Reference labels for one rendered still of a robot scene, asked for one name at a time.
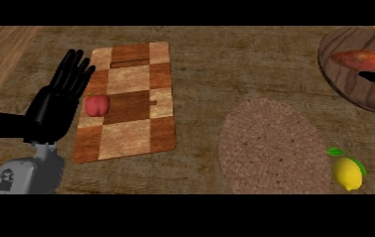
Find brown wooden bowl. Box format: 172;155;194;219
315;26;375;113

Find yellow lemon with leaves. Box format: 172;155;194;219
324;147;369;192

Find brown woven oval placemat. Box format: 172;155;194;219
216;97;333;195

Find red bell pepper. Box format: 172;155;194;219
84;93;110;118

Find checkered wooden cutting board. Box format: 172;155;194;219
72;41;177;165

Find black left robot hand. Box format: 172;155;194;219
0;48;97;146

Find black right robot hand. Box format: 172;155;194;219
357;69;375;84

